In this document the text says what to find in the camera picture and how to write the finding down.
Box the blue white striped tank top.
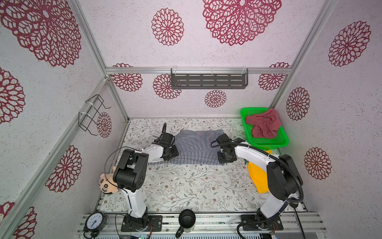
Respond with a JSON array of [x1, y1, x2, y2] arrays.
[[148, 129, 224, 165]]

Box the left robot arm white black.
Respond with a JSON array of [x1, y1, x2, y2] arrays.
[[113, 132, 179, 224]]

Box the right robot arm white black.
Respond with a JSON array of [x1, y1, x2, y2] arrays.
[[210, 133, 304, 220]]

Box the maroon tank top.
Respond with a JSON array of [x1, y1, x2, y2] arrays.
[[245, 109, 282, 139]]

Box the yellow cloth bag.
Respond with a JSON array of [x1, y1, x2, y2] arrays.
[[248, 161, 269, 194]]

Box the green plastic basket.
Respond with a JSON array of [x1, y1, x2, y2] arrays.
[[240, 107, 289, 150]]

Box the black thermos mug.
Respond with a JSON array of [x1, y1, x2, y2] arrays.
[[175, 209, 196, 239]]

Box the cartoon plush doll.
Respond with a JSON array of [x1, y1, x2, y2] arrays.
[[98, 166, 118, 194]]

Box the round analog clock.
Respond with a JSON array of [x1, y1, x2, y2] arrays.
[[83, 211, 107, 239]]

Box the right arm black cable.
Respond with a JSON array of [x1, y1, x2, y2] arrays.
[[210, 138, 304, 204]]

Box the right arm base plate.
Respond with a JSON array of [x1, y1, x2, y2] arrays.
[[241, 214, 284, 232]]

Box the grey wall shelf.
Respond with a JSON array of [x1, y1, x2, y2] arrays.
[[170, 69, 248, 90]]

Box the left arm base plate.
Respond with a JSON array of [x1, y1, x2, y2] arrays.
[[121, 215, 163, 232]]

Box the black round puck with cable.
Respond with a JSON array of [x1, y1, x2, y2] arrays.
[[289, 202, 306, 239]]

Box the black wire wall rack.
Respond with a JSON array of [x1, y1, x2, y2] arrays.
[[77, 94, 112, 138]]

